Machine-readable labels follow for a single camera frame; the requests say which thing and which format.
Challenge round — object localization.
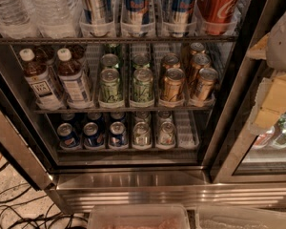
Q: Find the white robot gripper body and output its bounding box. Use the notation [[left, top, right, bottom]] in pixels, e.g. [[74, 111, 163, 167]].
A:
[[266, 11, 286, 72]]

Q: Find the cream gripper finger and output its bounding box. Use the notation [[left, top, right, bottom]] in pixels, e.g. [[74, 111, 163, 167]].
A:
[[246, 33, 269, 60], [248, 73, 286, 135]]

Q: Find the green can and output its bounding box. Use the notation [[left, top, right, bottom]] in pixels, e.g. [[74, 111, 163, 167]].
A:
[[100, 68, 123, 103], [132, 53, 150, 70], [104, 44, 121, 56], [100, 53, 120, 71], [133, 68, 153, 103]]

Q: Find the red can behind glass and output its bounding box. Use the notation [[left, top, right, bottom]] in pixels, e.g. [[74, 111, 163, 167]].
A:
[[253, 127, 276, 149]]

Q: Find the right front gold can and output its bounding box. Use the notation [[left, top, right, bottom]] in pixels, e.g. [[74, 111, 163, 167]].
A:
[[191, 68, 218, 101]]

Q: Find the gold can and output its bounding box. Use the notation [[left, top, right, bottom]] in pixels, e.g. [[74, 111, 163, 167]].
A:
[[188, 42, 206, 56], [191, 68, 218, 101], [187, 53, 211, 85], [160, 53, 181, 76], [160, 68, 185, 102]]

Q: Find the right rear gold can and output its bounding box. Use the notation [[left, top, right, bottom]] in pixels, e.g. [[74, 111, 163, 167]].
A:
[[188, 42, 206, 56]]

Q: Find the red Coca-Cola can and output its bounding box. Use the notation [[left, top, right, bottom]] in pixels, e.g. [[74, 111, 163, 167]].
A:
[[197, 0, 237, 35]]

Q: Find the right glass fridge door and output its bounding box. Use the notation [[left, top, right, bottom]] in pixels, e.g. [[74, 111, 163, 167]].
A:
[[201, 0, 286, 183]]

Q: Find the left front gold can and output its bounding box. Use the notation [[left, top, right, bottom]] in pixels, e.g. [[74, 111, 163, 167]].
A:
[[160, 68, 185, 102]]

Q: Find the left rear gold can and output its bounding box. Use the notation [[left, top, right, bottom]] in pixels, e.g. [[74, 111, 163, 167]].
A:
[[160, 53, 181, 76]]

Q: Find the right Red Bull can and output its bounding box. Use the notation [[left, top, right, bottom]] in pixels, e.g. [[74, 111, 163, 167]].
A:
[[161, 0, 195, 38]]

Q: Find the red bull can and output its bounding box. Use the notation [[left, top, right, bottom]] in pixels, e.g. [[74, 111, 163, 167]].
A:
[[161, 0, 195, 38], [124, 0, 150, 37]]

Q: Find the empty clear can tray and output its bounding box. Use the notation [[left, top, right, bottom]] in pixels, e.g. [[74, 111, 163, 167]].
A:
[[174, 111, 199, 150]]

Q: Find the right rear silver can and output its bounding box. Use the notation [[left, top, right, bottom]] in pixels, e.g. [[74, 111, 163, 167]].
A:
[[157, 111, 173, 125]]

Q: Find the right front silver can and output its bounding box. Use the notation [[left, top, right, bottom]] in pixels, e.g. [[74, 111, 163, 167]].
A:
[[156, 121, 175, 149]]

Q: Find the left rear silver can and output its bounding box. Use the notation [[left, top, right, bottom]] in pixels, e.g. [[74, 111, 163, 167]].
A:
[[134, 111, 151, 124]]

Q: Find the middle Red Bull can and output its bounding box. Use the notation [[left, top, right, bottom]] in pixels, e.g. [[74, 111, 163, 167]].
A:
[[124, 0, 150, 37]]

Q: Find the left front silver can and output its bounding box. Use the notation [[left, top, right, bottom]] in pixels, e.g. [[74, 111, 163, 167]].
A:
[[133, 122, 151, 146]]

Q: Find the stainless steel fridge cabinet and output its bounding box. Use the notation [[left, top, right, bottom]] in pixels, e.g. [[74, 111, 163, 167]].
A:
[[0, 0, 286, 214]]

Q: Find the right front Pepsi can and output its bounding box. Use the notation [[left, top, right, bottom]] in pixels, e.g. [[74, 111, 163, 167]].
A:
[[110, 121, 128, 147]]

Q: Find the silver blue energy drink can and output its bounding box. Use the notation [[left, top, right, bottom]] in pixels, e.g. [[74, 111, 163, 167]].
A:
[[82, 0, 113, 37]]

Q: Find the middle rear Pepsi can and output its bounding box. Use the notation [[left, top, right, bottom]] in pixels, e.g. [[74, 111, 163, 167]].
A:
[[87, 113, 104, 124]]

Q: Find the middle front Pepsi can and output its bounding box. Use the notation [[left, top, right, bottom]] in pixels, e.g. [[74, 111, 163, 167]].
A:
[[83, 122, 104, 149]]

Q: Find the left rear Pepsi can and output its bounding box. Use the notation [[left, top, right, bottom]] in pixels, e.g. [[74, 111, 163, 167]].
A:
[[61, 113, 79, 126]]

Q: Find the left front Pepsi can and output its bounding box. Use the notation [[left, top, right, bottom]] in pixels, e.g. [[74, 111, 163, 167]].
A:
[[57, 123, 80, 150]]

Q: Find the right clear plastic bin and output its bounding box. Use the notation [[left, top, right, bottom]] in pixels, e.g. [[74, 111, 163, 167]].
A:
[[195, 205, 286, 229]]

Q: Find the clear plastic bin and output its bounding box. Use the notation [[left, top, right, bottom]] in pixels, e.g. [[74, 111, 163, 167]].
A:
[[87, 204, 190, 229], [195, 205, 286, 229]]

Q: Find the right rear tea bottle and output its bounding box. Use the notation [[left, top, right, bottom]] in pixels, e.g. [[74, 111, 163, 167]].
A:
[[67, 45, 86, 65]]

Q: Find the right front tea bottle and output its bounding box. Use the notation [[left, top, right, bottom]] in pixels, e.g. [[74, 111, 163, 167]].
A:
[[57, 48, 92, 108]]

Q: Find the left clear plastic bin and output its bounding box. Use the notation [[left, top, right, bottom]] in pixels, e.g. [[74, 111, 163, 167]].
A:
[[87, 204, 190, 229]]

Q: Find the bottom wire shelf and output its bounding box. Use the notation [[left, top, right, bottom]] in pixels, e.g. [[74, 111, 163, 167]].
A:
[[56, 147, 197, 154]]

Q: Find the wire shelf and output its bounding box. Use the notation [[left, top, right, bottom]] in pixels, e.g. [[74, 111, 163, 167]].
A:
[[31, 105, 213, 114], [0, 35, 237, 45], [56, 147, 197, 154]]

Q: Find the middle wire shelf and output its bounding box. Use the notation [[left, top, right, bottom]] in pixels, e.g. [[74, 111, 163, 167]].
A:
[[31, 105, 213, 114]]

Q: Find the top wire shelf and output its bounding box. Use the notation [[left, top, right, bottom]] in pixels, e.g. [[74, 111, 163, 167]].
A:
[[0, 35, 237, 45]]

